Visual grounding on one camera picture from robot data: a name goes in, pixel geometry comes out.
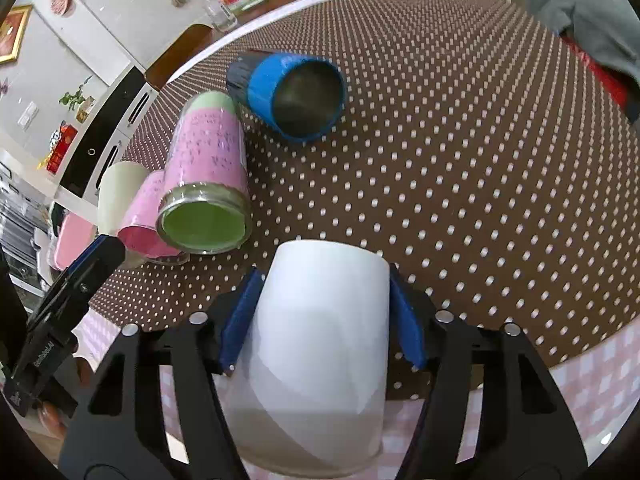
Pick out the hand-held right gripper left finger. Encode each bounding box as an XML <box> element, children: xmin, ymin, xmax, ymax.
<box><xmin>59</xmin><ymin>266</ymin><xmax>269</xmax><ymax>480</ymax></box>

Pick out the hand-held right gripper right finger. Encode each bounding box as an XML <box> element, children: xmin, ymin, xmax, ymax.
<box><xmin>387</xmin><ymin>262</ymin><xmax>590</xmax><ymax>480</ymax></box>

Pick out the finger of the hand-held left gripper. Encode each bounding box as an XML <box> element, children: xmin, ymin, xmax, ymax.
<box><xmin>47</xmin><ymin>233</ymin><xmax>127</xmax><ymax>313</ymax></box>

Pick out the white cup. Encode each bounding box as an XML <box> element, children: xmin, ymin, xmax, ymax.
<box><xmin>219</xmin><ymin>239</ymin><xmax>391</xmax><ymax>479</ymax></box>

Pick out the blue metal cup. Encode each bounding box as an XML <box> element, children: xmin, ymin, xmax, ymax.
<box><xmin>225</xmin><ymin>50</ymin><xmax>349</xmax><ymax>144</ymax></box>

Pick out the person's left hand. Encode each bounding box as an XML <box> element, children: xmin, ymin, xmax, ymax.
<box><xmin>38</xmin><ymin>356</ymin><xmax>95</xmax><ymax>438</ymax></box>

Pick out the pink plastic container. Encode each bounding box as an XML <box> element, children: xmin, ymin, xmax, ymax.
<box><xmin>49</xmin><ymin>211</ymin><xmax>99</xmax><ymax>272</ymax></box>

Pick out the pink cream glass tumbler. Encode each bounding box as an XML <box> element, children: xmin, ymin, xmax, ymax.
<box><xmin>97</xmin><ymin>161</ymin><xmax>190</xmax><ymax>267</ymax></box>

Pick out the metal dish rack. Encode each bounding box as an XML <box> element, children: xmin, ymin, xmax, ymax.
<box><xmin>0</xmin><ymin>160</ymin><xmax>52</xmax><ymax>283</ymax></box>

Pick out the red carton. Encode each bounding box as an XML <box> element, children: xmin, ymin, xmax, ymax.
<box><xmin>45</xmin><ymin>123</ymin><xmax>79</xmax><ymax>175</ymax></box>

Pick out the black white oven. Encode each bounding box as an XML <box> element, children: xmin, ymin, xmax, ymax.
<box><xmin>54</xmin><ymin>64</ymin><xmax>162</xmax><ymax>207</ymax></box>

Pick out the brown dotted tablecloth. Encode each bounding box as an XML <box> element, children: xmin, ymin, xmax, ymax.
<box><xmin>86</xmin><ymin>0</ymin><xmax>640</xmax><ymax>407</ymax></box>

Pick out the pink green glass tumbler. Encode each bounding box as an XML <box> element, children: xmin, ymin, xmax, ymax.
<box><xmin>155</xmin><ymin>90</ymin><xmax>254</xmax><ymax>255</ymax></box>

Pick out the small potted plant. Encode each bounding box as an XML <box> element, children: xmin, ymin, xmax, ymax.
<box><xmin>59</xmin><ymin>75</ymin><xmax>96</xmax><ymax>124</ymax></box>

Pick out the pink checkered tablecloth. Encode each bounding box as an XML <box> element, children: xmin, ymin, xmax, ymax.
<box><xmin>75</xmin><ymin>310</ymin><xmax>640</xmax><ymax>480</ymax></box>

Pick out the white refrigerator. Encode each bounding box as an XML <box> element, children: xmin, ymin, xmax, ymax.
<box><xmin>29</xmin><ymin>0</ymin><xmax>223</xmax><ymax>77</ymax></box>

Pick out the clear glass bottle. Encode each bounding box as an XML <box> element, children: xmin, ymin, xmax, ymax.
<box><xmin>192</xmin><ymin>0</ymin><xmax>239</xmax><ymax>31</ymax></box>

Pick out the green packet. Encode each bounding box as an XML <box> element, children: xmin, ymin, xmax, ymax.
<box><xmin>227</xmin><ymin>0</ymin><xmax>279</xmax><ymax>17</ymax></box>

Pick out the red cloth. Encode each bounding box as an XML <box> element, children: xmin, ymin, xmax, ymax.
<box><xmin>561</xmin><ymin>35</ymin><xmax>635</xmax><ymax>112</ymax></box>

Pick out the grey cloth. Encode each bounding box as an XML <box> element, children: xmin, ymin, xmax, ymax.
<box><xmin>529</xmin><ymin>0</ymin><xmax>640</xmax><ymax>92</ymax></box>

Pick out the white wall switch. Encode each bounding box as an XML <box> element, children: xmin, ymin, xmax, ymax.
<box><xmin>17</xmin><ymin>102</ymin><xmax>40</xmax><ymax>129</ymax></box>

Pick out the gold picture frame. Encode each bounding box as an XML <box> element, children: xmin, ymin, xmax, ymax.
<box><xmin>0</xmin><ymin>4</ymin><xmax>34</xmax><ymax>65</ymax></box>

